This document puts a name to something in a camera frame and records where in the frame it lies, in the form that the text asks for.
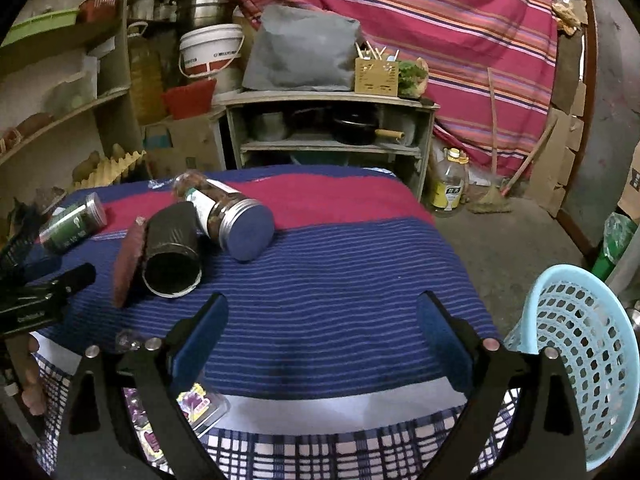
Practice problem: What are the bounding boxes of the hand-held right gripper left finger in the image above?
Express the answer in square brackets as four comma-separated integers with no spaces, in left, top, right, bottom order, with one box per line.
[57,292,231,480]

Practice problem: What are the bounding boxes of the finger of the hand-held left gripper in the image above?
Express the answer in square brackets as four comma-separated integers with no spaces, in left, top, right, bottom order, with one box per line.
[20,263,97,299]

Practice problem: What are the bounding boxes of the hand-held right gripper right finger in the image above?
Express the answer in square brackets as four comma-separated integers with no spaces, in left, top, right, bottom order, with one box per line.
[416,290,588,480]

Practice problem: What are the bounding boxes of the clear plastic tray purple print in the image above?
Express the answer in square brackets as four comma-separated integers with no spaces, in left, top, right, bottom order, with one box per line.
[122,379,231,462]

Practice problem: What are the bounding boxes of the light blue plastic basket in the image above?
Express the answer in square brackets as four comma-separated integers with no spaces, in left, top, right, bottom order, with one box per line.
[502,263,634,471]

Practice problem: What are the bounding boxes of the person's left hand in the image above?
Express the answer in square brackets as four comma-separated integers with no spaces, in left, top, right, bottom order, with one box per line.
[18,336,49,416]

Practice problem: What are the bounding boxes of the green jar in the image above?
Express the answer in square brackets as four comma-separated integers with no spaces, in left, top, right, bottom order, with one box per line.
[39,192,108,255]

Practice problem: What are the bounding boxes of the dark red round lid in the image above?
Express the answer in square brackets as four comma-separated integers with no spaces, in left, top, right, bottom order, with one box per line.
[112,216,149,309]

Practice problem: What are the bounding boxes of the black cylinder can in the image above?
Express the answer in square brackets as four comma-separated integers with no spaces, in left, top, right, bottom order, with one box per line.
[140,202,203,299]

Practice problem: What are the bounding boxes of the yellow egg tray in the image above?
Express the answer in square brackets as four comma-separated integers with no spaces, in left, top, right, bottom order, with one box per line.
[82,150,149,189]

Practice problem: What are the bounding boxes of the glass jar with blue lid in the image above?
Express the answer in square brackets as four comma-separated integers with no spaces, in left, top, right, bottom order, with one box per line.
[172,171,276,262]

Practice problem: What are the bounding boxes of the straw broom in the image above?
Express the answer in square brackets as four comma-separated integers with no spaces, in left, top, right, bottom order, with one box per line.
[467,67,559,216]

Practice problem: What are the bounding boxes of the plastic oil bottle yellow cap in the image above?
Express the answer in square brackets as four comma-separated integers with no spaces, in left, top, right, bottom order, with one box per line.
[430,147,471,214]

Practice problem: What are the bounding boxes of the tall wooden shelf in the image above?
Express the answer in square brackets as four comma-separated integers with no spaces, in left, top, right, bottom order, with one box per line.
[0,0,147,182]

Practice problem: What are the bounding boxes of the cardboard box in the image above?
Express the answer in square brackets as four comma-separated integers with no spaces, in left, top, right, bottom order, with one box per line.
[142,112,226,176]

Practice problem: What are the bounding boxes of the yellow oil jug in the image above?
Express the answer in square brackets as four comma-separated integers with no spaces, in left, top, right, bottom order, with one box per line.
[127,22,168,126]

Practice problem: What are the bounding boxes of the red plastic basket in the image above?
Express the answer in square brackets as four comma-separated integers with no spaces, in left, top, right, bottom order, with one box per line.
[161,78,218,120]

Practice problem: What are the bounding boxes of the small wooden cabinet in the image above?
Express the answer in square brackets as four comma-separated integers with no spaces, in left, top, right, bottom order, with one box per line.
[212,90,441,202]

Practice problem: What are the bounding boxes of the small steel pot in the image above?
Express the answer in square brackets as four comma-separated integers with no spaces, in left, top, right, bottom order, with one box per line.
[250,111,291,142]

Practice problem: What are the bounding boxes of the flattened cardboard pieces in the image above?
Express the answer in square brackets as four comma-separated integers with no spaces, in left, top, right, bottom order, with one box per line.
[522,80,589,217]

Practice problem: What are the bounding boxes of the green plastic tray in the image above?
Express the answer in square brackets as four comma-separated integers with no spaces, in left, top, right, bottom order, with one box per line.
[0,9,83,49]

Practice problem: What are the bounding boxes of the white plastic bucket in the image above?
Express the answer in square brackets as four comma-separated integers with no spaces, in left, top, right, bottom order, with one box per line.
[177,23,246,79]

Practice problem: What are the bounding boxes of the green leafy vegetables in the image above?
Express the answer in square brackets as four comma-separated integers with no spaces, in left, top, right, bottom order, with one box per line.
[397,58,431,99]

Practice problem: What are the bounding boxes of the small red basket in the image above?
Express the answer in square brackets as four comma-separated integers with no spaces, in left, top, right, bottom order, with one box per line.
[79,0,123,24]

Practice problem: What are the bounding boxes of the wooden utensil holder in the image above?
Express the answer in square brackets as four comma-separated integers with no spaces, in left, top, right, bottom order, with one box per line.
[355,42,401,97]

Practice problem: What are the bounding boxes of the grey cushion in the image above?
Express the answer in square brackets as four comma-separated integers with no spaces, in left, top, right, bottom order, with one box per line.
[241,4,364,93]

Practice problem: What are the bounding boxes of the pink striped curtain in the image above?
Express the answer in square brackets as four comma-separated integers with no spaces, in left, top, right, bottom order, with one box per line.
[230,0,559,181]

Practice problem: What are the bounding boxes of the black pot with wooden handle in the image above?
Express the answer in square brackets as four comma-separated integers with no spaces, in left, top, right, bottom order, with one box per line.
[332,110,406,146]

